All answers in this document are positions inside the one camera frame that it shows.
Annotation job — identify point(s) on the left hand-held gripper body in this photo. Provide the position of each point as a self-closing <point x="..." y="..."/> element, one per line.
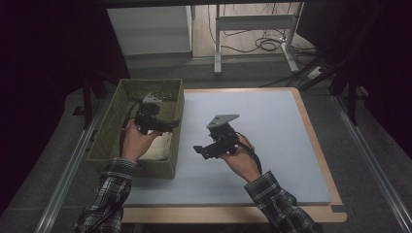
<point x="147" y="113"/>

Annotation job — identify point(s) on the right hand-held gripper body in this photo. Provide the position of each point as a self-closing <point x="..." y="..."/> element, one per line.
<point x="223" y="137"/>

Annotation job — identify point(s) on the cream cloth garment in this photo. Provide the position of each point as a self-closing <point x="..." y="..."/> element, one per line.
<point x="160" y="147"/>

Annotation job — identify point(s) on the green plastic basket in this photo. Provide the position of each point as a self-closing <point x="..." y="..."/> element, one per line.
<point x="142" y="89"/>

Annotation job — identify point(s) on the person's right hand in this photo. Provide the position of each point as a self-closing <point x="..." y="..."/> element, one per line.
<point x="241" y="161"/>

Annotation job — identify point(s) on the person's left hand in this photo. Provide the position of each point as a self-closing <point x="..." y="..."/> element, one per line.
<point x="136" y="144"/>

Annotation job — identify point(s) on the pale blue table mat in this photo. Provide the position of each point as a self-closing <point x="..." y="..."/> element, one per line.
<point x="278" y="129"/>

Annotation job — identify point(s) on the black metal stand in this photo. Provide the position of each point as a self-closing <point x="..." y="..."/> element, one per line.
<point x="351" y="103"/>
<point x="86" y="103"/>

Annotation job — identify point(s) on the white cabinet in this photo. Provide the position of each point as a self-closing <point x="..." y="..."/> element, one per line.
<point x="149" y="30"/>

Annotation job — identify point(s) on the white power strip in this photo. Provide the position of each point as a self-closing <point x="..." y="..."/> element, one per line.
<point x="315" y="73"/>

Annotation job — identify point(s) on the black tape piece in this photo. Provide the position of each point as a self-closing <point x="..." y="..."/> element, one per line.
<point x="341" y="209"/>

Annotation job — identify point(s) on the metal floor rail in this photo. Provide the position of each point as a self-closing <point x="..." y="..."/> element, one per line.
<point x="64" y="181"/>
<point x="372" y="161"/>

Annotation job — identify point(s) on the white metal desk frame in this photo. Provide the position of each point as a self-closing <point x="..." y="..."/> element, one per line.
<point x="256" y="22"/>

